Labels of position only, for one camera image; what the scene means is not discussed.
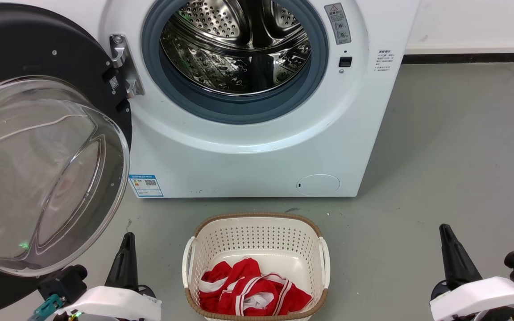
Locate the red white striped garment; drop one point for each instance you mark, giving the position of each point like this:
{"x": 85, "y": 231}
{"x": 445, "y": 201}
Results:
{"x": 239, "y": 285}

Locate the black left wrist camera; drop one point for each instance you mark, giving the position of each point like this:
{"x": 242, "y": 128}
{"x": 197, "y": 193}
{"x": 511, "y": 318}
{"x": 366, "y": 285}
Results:
{"x": 65, "y": 281}

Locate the blue energy label sticker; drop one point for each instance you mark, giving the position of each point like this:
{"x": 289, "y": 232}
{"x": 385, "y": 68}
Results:
{"x": 145, "y": 185}

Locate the round white filter cover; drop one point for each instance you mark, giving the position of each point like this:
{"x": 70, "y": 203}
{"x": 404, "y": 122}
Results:
{"x": 318, "y": 185}

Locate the cream perforated laundry basket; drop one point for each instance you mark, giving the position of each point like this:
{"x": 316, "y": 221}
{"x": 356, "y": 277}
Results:
{"x": 257, "y": 236}

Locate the silver door hinge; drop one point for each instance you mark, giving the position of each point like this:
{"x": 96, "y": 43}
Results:
{"x": 121, "y": 53}

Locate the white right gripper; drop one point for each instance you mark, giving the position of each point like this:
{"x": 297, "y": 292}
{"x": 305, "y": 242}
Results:
{"x": 475, "y": 296}

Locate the round dark glass washer door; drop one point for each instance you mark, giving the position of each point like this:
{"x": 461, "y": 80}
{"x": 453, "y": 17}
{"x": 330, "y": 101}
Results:
{"x": 38, "y": 169}

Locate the steel washer drum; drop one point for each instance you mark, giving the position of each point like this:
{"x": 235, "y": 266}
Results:
{"x": 221, "y": 53}

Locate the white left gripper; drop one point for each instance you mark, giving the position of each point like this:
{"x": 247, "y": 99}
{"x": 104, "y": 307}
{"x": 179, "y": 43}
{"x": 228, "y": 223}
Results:
{"x": 109, "y": 305}

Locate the grey warning sticker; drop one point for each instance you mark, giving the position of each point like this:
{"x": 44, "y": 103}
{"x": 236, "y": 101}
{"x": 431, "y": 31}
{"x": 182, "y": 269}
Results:
{"x": 337, "y": 23}

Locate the white front-load washing machine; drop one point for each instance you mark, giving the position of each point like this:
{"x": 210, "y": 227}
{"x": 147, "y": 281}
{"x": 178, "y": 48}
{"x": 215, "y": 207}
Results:
{"x": 239, "y": 169}

